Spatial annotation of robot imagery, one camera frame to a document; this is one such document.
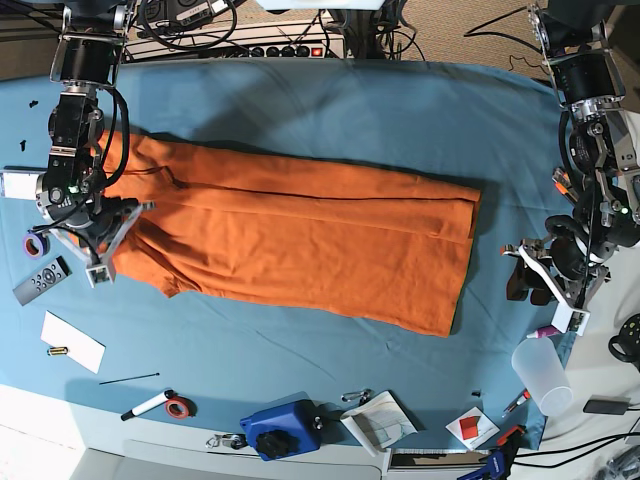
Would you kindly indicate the black thin stick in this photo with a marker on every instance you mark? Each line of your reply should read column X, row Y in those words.
column 129, row 379

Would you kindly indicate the folded paper booklet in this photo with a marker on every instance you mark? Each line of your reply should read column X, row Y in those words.
column 378, row 424

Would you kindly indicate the red pen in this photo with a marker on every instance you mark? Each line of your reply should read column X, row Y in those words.
column 523, row 397

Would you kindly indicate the gold battery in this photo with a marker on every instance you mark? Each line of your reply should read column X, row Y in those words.
column 57, row 351

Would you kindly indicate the blue orange clamp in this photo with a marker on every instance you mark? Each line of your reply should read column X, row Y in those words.
column 499, row 462

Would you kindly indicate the orange t-shirt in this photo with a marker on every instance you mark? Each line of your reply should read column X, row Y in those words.
column 353, row 240

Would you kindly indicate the blue table cloth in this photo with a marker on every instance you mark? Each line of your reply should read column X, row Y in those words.
column 472, row 125

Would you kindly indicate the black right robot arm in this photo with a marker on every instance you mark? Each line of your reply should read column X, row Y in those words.
column 90, row 134

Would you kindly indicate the orange black utility knife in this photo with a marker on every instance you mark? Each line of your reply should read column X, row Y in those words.
column 563, row 184

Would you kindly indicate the blue plastic device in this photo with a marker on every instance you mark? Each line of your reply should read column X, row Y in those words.
column 283, row 431

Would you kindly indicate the small black device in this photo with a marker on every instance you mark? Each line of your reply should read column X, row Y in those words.
column 606, row 406

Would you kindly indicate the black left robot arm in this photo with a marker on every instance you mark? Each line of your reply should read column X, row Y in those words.
column 600, row 171

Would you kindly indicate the white paper card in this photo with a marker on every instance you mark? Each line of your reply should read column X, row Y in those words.
column 79, row 346

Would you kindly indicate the white phone box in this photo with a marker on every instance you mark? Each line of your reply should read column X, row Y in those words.
column 20, row 183

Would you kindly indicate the white black marker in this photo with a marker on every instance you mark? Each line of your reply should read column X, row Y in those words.
column 149, row 404

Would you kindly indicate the metal carabiner clip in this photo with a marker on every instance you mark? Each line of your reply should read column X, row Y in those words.
column 361, row 396

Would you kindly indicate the white card red square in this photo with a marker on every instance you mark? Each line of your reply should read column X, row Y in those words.
column 472, row 429

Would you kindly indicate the clear plastic cup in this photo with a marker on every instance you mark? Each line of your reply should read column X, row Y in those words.
column 538, row 366

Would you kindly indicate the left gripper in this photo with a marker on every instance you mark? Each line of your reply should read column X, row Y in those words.
column 560, row 267

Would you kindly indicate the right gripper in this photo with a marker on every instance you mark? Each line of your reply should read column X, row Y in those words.
column 91, row 225

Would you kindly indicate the purple tape roll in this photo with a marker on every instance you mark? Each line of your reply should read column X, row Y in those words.
column 35, row 245

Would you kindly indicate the red tape roll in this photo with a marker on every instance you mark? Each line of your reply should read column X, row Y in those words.
column 180, row 408

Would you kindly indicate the grey remote control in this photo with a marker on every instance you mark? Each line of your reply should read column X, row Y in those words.
column 41, row 280

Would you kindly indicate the purple glue tube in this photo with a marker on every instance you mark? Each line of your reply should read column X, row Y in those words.
column 543, row 332

